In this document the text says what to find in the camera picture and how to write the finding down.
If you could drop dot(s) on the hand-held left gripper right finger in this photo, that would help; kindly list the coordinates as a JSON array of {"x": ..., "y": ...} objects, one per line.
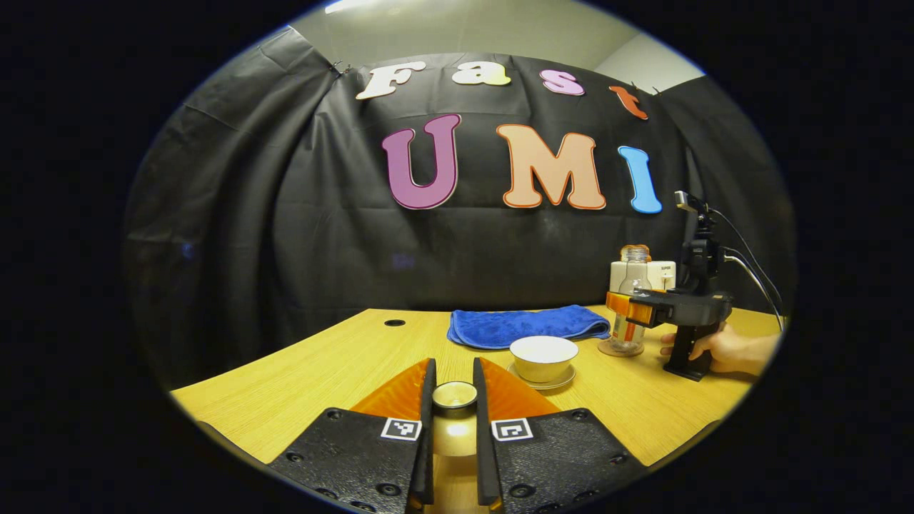
[{"x": 485, "y": 464}]

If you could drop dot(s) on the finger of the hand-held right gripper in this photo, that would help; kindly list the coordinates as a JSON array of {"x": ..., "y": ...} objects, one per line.
[
  {"x": 615, "y": 303},
  {"x": 640, "y": 314}
]

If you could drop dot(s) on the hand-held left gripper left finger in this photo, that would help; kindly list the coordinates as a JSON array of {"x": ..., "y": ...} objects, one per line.
[{"x": 427, "y": 464}]

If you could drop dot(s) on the clear water bottle red label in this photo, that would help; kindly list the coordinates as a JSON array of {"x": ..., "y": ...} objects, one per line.
[{"x": 635, "y": 275}]

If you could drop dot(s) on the cream teacup lid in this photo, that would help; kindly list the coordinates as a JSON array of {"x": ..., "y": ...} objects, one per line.
[{"x": 455, "y": 428}]

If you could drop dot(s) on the round cork coaster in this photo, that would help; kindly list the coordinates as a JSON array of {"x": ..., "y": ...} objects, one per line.
[{"x": 604, "y": 350}]

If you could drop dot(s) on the cream teacup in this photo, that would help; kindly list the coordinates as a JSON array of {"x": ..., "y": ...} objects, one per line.
[{"x": 543, "y": 365}]

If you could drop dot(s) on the white toaster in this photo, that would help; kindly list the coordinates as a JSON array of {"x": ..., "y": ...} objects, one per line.
[{"x": 663, "y": 275}]

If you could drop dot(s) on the cream saucer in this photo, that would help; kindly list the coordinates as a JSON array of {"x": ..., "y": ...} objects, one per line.
[{"x": 564, "y": 383}]

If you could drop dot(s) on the blue folded towel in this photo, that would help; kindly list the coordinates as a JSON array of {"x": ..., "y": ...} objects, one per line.
[{"x": 521, "y": 325}]

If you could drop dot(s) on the black backdrop cloth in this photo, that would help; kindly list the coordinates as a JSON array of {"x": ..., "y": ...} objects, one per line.
[{"x": 285, "y": 250}]

